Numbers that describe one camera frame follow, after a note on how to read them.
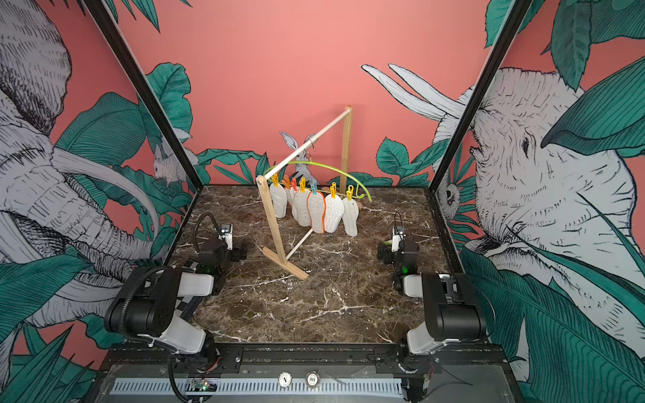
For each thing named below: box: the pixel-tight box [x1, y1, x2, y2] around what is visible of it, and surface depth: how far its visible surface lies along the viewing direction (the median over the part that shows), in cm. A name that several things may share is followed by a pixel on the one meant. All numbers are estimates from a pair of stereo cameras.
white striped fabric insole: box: [341, 197, 360, 237], surface depth 90 cm
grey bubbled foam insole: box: [324, 193, 346, 234], surface depth 92 cm
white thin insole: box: [291, 188, 301, 222], surface depth 93 cm
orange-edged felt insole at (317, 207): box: [306, 190, 326, 235], surface depth 92 cm
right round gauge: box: [305, 371, 321, 388], surface depth 67 cm
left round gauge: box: [278, 371, 293, 388], surface depth 73 cm
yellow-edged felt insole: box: [291, 188, 312, 227], surface depth 95 cm
